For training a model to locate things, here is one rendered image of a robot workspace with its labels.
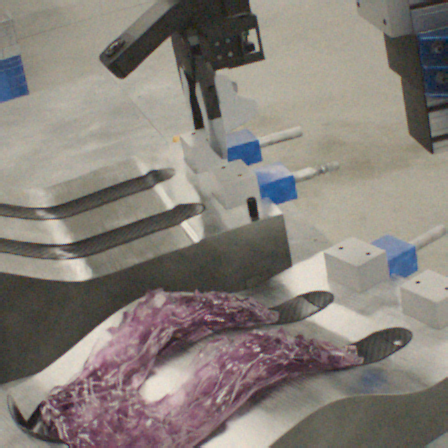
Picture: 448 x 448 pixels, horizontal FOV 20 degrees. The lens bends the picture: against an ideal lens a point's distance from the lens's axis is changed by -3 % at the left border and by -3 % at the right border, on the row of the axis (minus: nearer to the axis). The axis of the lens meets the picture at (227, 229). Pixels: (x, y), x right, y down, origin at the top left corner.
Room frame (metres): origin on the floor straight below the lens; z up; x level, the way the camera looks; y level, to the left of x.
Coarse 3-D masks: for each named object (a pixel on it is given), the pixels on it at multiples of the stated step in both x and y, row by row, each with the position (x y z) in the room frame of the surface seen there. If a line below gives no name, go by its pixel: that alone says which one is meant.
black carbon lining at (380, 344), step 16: (288, 304) 1.01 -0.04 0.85; (304, 304) 1.01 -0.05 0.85; (320, 304) 1.00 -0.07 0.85; (288, 320) 0.99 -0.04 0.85; (368, 336) 0.92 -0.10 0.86; (384, 336) 0.92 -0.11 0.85; (400, 336) 0.92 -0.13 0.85; (368, 352) 0.91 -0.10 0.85; (384, 352) 0.90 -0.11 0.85; (16, 416) 0.84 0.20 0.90; (32, 416) 0.87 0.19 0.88; (32, 432) 0.78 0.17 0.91
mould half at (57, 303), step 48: (0, 192) 1.30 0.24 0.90; (48, 192) 1.32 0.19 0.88; (144, 192) 1.25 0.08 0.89; (192, 192) 1.22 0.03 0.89; (48, 240) 1.18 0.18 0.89; (144, 240) 1.14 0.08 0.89; (192, 240) 1.11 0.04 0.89; (240, 240) 1.12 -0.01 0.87; (288, 240) 1.13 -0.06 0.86; (0, 288) 1.06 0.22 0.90; (48, 288) 1.07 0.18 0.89; (96, 288) 1.08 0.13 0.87; (144, 288) 1.09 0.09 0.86; (192, 288) 1.10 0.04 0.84; (240, 288) 1.11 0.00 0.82; (0, 336) 1.06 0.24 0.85; (48, 336) 1.07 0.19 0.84
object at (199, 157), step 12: (192, 132) 1.31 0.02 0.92; (204, 132) 1.30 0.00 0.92; (240, 132) 1.32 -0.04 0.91; (288, 132) 1.31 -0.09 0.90; (300, 132) 1.31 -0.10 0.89; (192, 144) 1.28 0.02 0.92; (204, 144) 1.27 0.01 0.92; (228, 144) 1.29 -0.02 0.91; (240, 144) 1.28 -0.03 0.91; (252, 144) 1.28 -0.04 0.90; (264, 144) 1.30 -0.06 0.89; (192, 156) 1.27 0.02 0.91; (204, 156) 1.27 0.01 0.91; (216, 156) 1.27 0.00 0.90; (228, 156) 1.28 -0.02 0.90; (240, 156) 1.28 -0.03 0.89; (252, 156) 1.28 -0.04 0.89; (192, 168) 1.28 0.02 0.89; (204, 168) 1.27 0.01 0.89
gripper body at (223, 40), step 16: (208, 0) 1.29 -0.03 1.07; (224, 0) 1.29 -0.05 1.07; (240, 0) 1.29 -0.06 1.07; (192, 16) 1.28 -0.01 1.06; (208, 16) 1.29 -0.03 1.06; (224, 16) 1.29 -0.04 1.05; (240, 16) 1.29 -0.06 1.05; (256, 16) 1.28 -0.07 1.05; (176, 32) 1.29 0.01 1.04; (192, 32) 1.27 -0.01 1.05; (208, 32) 1.26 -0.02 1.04; (224, 32) 1.27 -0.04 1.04; (240, 32) 1.27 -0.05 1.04; (256, 32) 1.28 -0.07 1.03; (176, 48) 1.31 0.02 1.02; (192, 48) 1.26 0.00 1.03; (208, 48) 1.26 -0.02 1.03; (224, 48) 1.28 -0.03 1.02; (240, 48) 1.29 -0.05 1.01; (192, 64) 1.26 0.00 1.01; (224, 64) 1.28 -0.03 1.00; (240, 64) 1.28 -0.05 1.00
